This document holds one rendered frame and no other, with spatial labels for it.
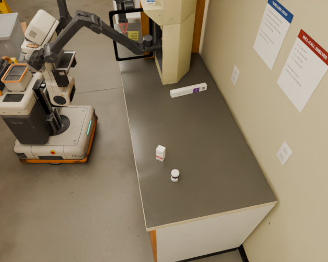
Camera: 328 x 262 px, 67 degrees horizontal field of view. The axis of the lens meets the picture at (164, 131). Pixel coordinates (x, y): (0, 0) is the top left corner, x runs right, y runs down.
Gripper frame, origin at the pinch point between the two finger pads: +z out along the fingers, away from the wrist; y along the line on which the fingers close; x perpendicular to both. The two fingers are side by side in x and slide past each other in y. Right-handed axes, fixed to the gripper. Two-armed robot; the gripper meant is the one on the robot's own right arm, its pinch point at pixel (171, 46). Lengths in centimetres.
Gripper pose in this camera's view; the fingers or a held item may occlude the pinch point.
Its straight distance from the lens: 192.8
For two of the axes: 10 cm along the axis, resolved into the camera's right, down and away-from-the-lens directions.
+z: 9.8, -1.3, 1.6
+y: -2.0, -7.5, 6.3
